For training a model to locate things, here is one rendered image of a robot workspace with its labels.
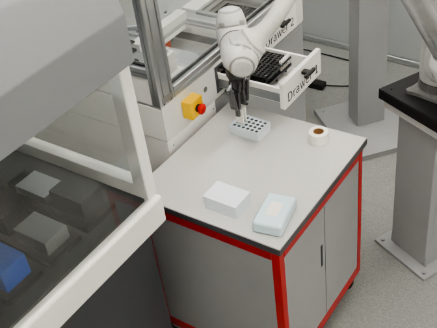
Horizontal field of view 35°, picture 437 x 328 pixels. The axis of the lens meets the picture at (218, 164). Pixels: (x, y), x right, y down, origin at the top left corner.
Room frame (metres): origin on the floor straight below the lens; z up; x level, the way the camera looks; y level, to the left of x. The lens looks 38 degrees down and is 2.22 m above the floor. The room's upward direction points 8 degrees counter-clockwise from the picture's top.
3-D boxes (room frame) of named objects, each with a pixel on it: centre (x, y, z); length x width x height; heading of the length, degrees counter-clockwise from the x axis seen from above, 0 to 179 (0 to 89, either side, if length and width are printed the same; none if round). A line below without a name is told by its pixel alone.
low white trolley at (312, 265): (1.87, -0.11, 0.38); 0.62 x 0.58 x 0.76; 141
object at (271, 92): (2.33, -0.19, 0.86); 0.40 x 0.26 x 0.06; 51
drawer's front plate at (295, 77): (2.20, -0.35, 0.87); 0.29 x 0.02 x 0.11; 141
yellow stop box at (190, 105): (2.11, 0.06, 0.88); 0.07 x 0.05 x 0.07; 141
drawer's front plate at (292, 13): (2.62, -0.33, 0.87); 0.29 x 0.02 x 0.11; 141
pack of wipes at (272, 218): (1.58, -0.15, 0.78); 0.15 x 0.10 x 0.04; 151
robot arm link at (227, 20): (2.06, -0.11, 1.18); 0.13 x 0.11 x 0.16; 2
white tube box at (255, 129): (2.06, -0.13, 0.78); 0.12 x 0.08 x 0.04; 50
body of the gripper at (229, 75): (2.07, -0.11, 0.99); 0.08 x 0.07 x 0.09; 140
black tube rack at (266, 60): (2.33, -0.19, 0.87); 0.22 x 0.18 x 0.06; 51
